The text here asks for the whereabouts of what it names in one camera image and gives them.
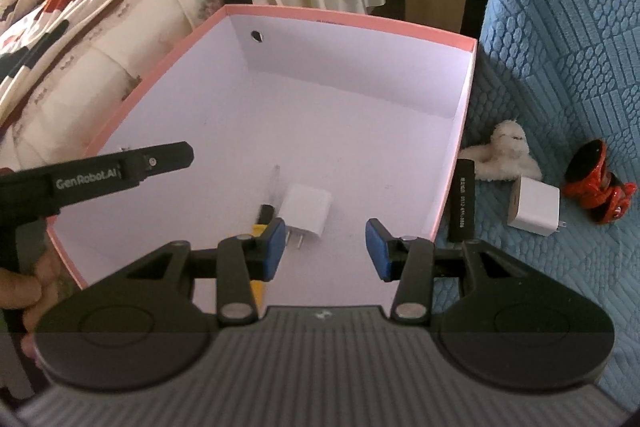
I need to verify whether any white charger plug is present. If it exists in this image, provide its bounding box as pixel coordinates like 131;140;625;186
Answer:
506;175;568;238
276;184;333;253

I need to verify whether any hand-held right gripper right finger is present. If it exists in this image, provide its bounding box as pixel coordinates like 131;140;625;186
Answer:
366;218;528;323

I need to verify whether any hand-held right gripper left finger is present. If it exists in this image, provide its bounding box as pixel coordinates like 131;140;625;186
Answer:
127;217;287;324

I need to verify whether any white plush toy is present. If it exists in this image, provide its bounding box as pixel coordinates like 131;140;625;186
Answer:
459;119;543;182

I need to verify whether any yellow black utility knife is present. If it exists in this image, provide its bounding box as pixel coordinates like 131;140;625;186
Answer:
252;164;283;308

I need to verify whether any patterned blanket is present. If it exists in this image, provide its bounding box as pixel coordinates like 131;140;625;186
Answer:
0;0;231;172

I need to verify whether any pink cardboard box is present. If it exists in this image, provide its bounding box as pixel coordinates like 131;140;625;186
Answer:
47;5;478;290

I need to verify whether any blue textured seat cover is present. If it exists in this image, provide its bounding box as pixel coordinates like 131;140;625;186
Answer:
432;0;640;408

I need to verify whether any red black ceramic figurine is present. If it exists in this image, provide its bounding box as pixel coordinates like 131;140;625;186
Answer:
562;139;638;225

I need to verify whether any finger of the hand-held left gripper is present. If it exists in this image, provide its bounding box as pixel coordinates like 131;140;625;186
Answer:
120;141;195;188

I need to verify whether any person's left hand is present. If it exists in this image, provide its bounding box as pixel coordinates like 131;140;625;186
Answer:
0;251;77;359

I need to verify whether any black rectangular bar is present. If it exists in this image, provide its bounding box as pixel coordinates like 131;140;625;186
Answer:
446;158;476;244

